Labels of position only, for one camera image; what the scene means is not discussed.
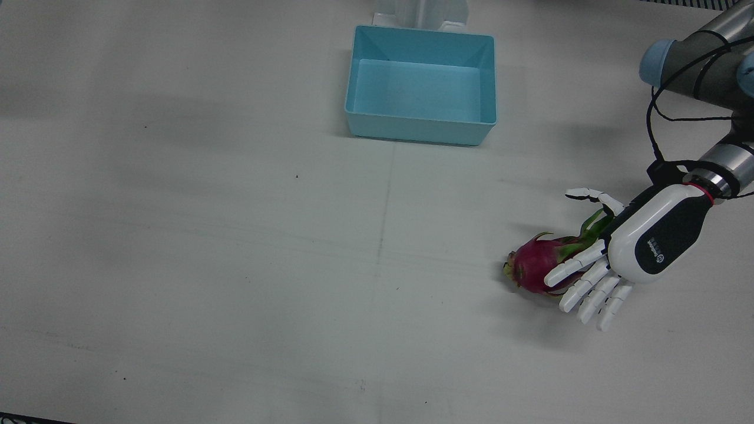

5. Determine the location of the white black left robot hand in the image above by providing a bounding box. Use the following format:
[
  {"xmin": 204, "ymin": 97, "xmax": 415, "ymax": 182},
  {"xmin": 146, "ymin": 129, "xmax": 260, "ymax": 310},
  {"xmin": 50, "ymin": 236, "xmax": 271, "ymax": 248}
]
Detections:
[{"xmin": 543, "ymin": 181, "xmax": 715, "ymax": 332}]

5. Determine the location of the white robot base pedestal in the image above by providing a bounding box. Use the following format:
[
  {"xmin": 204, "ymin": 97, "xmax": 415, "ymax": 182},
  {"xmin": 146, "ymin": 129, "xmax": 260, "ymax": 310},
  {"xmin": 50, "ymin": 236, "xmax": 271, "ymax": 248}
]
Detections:
[{"xmin": 373, "ymin": 0, "xmax": 469, "ymax": 31}]

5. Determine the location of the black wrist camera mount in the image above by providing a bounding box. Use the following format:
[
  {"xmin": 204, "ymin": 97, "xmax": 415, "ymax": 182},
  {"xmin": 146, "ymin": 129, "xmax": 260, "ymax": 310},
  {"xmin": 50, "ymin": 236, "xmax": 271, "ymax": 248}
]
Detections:
[{"xmin": 647, "ymin": 160, "xmax": 687, "ymax": 188}]

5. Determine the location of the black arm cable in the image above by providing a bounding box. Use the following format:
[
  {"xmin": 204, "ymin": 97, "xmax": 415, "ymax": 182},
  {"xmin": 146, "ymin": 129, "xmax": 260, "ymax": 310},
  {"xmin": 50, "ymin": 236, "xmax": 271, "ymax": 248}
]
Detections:
[{"xmin": 646, "ymin": 29, "xmax": 754, "ymax": 201}]

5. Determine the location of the pink dragon fruit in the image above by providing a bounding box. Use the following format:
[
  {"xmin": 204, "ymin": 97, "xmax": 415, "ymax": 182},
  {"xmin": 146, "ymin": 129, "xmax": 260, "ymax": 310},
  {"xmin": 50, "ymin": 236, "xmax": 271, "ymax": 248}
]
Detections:
[{"xmin": 502, "ymin": 209, "xmax": 616, "ymax": 295}]

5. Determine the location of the light blue plastic bin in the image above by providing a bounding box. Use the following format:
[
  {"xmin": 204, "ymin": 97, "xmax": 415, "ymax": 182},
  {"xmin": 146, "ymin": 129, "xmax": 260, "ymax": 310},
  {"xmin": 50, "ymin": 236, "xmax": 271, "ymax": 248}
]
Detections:
[{"xmin": 345, "ymin": 25, "xmax": 497, "ymax": 147}]

